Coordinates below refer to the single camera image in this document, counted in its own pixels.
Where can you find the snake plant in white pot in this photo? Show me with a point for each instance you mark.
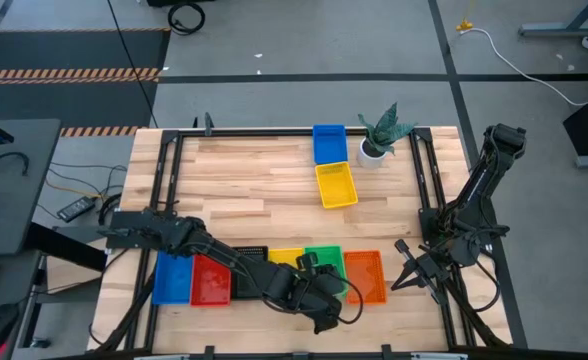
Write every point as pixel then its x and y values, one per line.
pixel 371 157

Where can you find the yellow plug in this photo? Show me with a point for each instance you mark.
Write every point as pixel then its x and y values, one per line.
pixel 465 25

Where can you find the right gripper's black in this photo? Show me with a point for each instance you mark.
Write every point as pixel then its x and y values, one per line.
pixel 431 270

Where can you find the orange slotted plastic basket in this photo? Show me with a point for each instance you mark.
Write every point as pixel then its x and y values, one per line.
pixel 366 277

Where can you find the blue slotted plastic basket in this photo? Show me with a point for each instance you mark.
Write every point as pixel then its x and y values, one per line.
pixel 330 145
pixel 174 280

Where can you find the black aluminium table frame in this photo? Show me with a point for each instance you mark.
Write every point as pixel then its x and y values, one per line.
pixel 254 133

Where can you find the black frame clamp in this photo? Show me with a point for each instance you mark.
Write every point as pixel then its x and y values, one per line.
pixel 208 122
pixel 209 352
pixel 386 352

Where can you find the dark keyboard desk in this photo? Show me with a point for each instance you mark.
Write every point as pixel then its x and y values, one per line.
pixel 9 290

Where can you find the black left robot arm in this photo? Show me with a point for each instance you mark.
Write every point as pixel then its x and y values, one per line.
pixel 224 255

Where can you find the black slotted plastic basket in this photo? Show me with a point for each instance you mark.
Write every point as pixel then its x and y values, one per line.
pixel 259 251

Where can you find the red slotted plastic basket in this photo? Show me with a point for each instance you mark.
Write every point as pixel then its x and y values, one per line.
pixel 209 282

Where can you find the black hazard-striped floor mat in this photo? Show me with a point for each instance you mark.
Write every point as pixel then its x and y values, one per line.
pixel 74 50

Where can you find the green slotted plastic basket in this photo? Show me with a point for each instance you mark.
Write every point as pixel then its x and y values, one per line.
pixel 331 256

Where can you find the dark grey desk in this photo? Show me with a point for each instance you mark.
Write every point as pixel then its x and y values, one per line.
pixel 19 210

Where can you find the yellow slotted plastic basket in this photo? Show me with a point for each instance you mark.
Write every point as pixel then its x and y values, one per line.
pixel 336 185
pixel 284 257

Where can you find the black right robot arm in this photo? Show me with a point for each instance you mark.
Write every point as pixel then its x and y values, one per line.
pixel 479 190

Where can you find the black power adapter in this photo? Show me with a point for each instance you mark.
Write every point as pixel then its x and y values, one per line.
pixel 76 209

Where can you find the grey metal table base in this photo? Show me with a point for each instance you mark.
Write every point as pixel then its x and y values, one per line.
pixel 549 30

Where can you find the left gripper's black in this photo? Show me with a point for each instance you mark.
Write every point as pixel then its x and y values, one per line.
pixel 304 290

